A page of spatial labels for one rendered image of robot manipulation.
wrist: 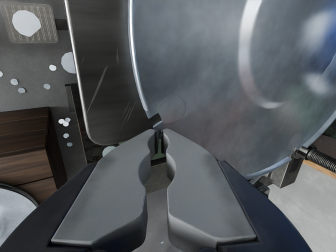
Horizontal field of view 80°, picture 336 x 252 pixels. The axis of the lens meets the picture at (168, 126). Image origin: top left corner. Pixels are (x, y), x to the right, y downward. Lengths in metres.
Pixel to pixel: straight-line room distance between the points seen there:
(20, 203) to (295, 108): 0.67
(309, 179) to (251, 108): 1.66
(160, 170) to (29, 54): 0.69
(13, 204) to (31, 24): 0.54
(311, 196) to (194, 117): 1.76
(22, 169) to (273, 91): 0.61
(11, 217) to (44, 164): 0.17
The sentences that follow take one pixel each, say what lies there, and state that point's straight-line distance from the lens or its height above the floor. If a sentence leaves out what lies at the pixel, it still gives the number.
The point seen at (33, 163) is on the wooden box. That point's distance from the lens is 0.66.
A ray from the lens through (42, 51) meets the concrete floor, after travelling 0.91.
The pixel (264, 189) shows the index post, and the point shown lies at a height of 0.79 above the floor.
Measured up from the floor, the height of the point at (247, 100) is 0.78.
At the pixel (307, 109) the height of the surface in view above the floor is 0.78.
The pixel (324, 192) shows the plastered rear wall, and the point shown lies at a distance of 1.82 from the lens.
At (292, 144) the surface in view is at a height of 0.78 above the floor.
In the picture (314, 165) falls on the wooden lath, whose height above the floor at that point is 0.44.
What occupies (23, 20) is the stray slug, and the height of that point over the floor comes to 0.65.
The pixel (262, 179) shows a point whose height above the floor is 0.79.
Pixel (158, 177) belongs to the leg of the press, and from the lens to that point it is 0.37.
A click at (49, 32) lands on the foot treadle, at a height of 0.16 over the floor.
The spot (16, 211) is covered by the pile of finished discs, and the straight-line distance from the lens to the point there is 0.73.
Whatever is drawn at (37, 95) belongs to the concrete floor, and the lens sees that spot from 0.94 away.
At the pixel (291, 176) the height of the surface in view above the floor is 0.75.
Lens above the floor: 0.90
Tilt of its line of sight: 53 degrees down
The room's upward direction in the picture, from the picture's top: 133 degrees clockwise
